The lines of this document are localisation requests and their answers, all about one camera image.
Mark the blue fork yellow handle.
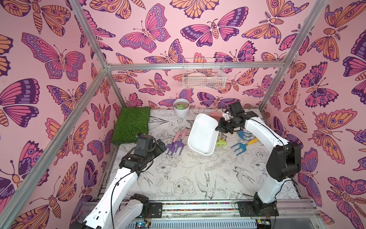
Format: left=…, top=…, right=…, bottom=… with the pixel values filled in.
left=235, top=131, right=254, bottom=141

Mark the purple fork pink handle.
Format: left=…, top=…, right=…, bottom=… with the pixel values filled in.
left=166, top=131, right=181, bottom=155

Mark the green rake wooden handle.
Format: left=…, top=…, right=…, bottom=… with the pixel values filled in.
left=215, top=134, right=227, bottom=148

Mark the purple rake pink handle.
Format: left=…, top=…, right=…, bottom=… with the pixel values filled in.
left=174, top=128, right=188, bottom=155

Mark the white plastic storage box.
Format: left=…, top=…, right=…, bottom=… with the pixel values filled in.
left=187, top=114, right=219, bottom=156

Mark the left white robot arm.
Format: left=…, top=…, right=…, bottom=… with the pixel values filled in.
left=70, top=135, right=167, bottom=229

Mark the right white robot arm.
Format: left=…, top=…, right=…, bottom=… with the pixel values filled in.
left=216, top=113, right=301, bottom=216

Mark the green artificial grass mat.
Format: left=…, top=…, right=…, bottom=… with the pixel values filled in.
left=112, top=107, right=151, bottom=145

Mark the green succulent plant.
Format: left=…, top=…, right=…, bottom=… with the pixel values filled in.
left=175, top=104, right=186, bottom=110

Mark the white plant pot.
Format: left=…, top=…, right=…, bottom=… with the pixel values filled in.
left=173, top=99, right=190, bottom=118

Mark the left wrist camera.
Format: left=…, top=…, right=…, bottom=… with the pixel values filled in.
left=134, top=134, right=155, bottom=157

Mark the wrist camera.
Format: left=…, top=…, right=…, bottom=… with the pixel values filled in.
left=134, top=134, right=155, bottom=157
left=229, top=102, right=245, bottom=117

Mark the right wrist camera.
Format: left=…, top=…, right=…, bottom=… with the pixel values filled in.
left=229, top=102, right=245, bottom=117

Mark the blue rake yellow handle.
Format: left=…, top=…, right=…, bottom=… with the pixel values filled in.
left=231, top=138, right=259, bottom=156

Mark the white wire wall basket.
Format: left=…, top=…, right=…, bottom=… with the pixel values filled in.
left=182, top=62, right=227, bottom=90

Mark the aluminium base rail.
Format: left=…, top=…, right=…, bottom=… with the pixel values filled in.
left=82, top=198, right=319, bottom=229

